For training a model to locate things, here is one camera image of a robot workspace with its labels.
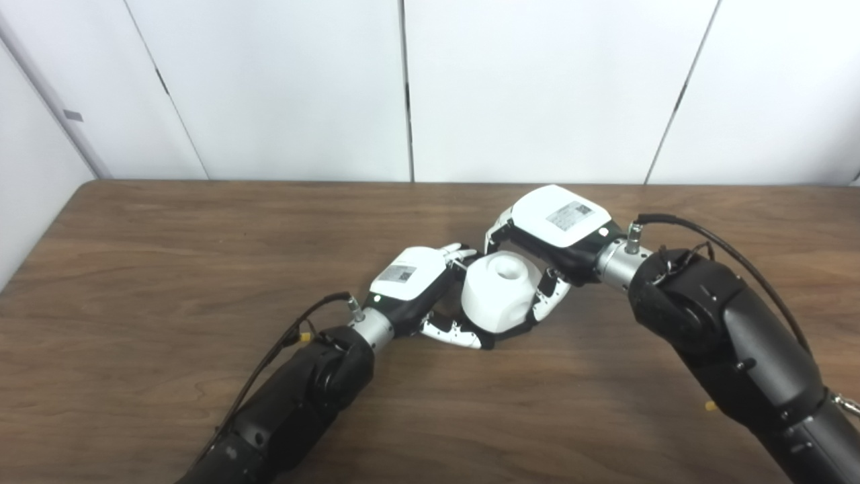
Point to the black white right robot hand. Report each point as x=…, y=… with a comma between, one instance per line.
x=557, y=218

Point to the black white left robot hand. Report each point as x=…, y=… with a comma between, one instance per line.
x=410, y=279

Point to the round white cylinder piece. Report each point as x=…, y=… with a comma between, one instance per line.
x=497, y=296

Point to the black flanged holder part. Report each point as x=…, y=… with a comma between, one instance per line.
x=502, y=339

